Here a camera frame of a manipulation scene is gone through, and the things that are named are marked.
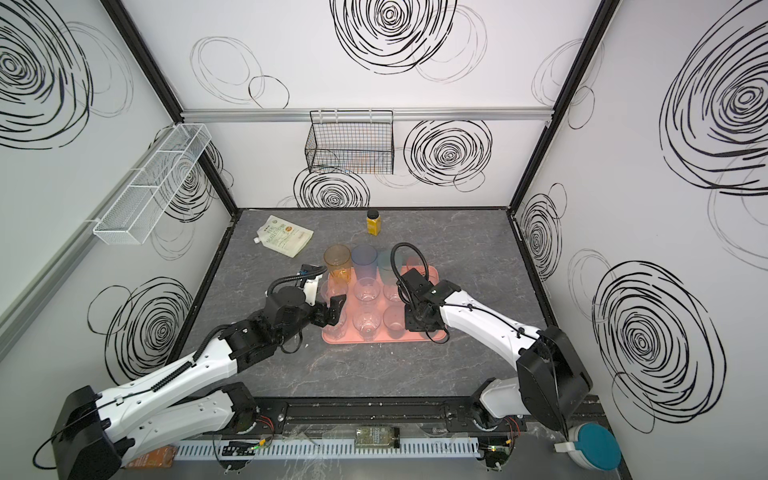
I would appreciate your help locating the teal white kettle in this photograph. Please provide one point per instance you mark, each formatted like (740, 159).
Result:
(592, 447)

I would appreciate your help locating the teal plastic cup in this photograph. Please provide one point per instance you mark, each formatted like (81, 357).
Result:
(385, 268)

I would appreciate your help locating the pink plastic cup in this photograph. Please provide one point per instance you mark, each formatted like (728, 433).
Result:
(413, 261)

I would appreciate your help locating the clear cup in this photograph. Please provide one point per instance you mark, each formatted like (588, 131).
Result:
(367, 321)

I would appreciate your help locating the yellow spice jar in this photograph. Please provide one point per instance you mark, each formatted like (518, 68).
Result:
(373, 222)

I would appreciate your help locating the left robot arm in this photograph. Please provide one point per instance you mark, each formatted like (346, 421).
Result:
(98, 433)

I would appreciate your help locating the amber plastic cup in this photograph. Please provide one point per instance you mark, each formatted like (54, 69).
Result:
(338, 261)

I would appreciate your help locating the clear faceted glass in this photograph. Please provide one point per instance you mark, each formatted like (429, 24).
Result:
(331, 288)

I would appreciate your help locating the white slotted cable duct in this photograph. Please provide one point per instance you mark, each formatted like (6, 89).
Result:
(332, 449)

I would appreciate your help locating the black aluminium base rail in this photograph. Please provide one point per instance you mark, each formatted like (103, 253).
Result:
(454, 414)

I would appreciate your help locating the white sugar refill pouch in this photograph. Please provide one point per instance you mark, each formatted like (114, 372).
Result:
(283, 237)

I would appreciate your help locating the brown bottle lying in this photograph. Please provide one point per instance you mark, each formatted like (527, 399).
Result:
(161, 458)

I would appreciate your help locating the green circuit board box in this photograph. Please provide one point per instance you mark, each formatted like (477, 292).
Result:
(377, 437)

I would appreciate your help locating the pink plastic tray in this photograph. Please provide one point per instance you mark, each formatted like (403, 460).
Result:
(353, 337)

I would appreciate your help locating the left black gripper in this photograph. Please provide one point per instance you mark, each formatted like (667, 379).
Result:
(327, 312)

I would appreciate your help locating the blue plastic cup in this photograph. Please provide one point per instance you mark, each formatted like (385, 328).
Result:
(365, 261)

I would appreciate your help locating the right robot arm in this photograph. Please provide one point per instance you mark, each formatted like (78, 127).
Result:
(551, 380)

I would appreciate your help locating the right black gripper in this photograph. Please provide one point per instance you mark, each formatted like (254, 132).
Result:
(417, 315)

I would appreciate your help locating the clear acrylic wall shelf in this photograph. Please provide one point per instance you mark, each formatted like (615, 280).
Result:
(168, 183)

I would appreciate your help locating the black wire basket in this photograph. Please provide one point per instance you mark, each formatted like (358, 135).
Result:
(351, 140)

